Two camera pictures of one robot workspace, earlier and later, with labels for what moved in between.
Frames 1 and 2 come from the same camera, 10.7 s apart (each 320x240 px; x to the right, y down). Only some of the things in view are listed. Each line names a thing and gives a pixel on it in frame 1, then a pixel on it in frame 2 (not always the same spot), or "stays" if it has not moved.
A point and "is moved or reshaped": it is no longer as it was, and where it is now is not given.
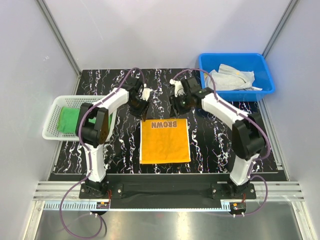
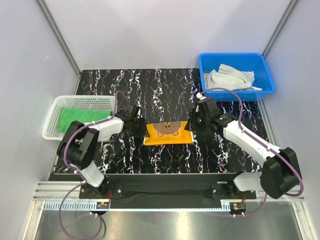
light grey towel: (231, 78) stays
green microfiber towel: (68, 120) stays
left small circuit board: (102, 205) stays
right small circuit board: (238, 206) stays
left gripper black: (143, 110) to (143, 131)
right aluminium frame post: (291, 7) stays
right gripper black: (175, 110) to (191, 125)
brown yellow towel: (164, 141) is moved or reshaped
